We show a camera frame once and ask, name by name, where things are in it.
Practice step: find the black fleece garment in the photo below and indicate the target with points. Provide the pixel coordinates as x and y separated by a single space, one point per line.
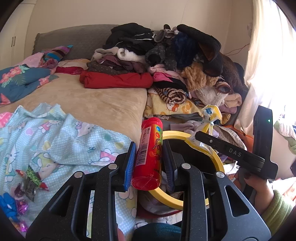
205 44

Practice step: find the light blue cat print sheet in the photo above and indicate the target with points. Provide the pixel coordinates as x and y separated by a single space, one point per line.
57 143

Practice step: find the white curtain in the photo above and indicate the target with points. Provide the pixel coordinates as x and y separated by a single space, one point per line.
268 64

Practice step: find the green black snack wrapper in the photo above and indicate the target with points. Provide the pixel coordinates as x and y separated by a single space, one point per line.
31 183

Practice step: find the black jacket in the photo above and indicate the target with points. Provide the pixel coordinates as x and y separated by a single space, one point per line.
131 37

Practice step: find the dark blue fuzzy garment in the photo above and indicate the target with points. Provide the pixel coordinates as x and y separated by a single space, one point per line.
185 48

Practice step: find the blue crumpled wrapper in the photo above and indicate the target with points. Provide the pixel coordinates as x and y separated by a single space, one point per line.
8 206

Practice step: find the pink garment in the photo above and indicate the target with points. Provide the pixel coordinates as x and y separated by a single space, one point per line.
165 75

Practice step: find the blue floral quilt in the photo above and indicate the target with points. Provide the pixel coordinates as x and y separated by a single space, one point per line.
20 81

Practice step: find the small purple foil wrapper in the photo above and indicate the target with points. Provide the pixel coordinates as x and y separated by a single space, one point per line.
23 226

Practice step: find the dark teal cloth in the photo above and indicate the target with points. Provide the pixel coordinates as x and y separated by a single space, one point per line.
157 231

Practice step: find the orange cloth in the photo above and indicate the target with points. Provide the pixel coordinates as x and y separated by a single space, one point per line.
245 139

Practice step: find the red candy tube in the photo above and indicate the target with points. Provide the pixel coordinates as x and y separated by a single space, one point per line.
149 157

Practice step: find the lavender cloth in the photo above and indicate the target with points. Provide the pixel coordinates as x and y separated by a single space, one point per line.
185 127

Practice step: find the beige bed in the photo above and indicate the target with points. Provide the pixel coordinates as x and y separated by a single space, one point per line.
99 102

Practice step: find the grey padded headboard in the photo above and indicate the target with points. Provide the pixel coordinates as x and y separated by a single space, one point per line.
76 39

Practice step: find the colourful striped pillow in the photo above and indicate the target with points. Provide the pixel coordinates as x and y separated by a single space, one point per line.
56 54

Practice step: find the person's left hand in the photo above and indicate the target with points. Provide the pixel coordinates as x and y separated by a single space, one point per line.
120 235

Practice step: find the person's right hand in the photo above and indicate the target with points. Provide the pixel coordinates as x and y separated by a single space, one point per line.
261 192

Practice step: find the brown striped cloth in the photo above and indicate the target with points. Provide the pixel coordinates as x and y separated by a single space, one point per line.
171 96

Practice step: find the yellow rimmed bin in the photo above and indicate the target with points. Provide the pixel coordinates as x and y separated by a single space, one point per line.
217 162

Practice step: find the pink cloth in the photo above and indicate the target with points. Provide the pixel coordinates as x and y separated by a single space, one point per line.
30 60

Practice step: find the person's right forearm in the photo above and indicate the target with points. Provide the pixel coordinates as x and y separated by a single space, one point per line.
279 208

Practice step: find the white green trimmed garment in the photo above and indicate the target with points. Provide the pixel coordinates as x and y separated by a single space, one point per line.
285 129

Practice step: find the white wardrobe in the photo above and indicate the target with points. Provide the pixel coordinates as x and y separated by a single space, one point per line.
13 34

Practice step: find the beige knit cloth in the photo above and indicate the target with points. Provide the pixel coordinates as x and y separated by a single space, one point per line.
229 136

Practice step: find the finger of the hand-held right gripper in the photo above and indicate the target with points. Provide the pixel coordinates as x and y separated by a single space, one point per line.
231 151

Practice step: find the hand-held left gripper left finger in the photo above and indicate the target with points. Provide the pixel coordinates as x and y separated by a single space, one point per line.
129 166

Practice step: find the tan fuzzy garment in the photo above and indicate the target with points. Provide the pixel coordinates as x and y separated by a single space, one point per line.
196 78

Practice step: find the yellow white knotted wrapper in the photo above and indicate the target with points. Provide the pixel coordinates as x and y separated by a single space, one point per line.
211 113

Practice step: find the brown plush blanket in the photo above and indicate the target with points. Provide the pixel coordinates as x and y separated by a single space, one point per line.
233 76

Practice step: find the dark dotted garment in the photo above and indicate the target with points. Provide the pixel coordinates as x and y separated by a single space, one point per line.
104 67

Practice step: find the white fleece garment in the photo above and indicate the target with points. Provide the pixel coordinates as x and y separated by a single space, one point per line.
130 54

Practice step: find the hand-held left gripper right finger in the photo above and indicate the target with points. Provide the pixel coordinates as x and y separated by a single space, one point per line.
168 169

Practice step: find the yellow cartoon blanket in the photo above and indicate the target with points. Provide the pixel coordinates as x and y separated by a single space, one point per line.
185 110

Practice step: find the red folded garment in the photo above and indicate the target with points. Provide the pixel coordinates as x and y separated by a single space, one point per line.
115 80

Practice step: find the dark red cloth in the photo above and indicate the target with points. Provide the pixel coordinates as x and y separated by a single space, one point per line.
69 70

